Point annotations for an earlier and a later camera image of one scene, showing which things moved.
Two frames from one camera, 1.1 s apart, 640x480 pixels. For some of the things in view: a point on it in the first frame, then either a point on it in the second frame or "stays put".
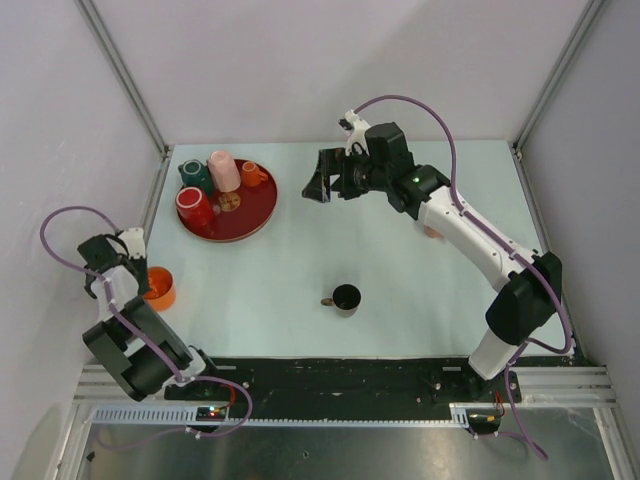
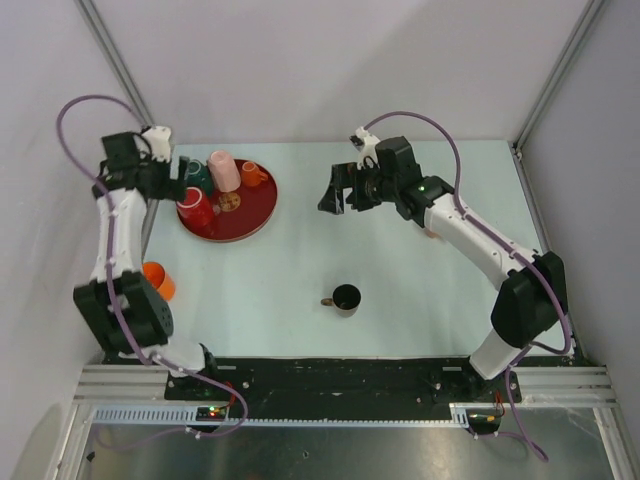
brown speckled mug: x=346 y=299 stays put
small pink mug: x=432 y=232 stays put
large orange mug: x=160 y=288 stays put
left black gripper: x=142 y=263 -> x=166 y=190
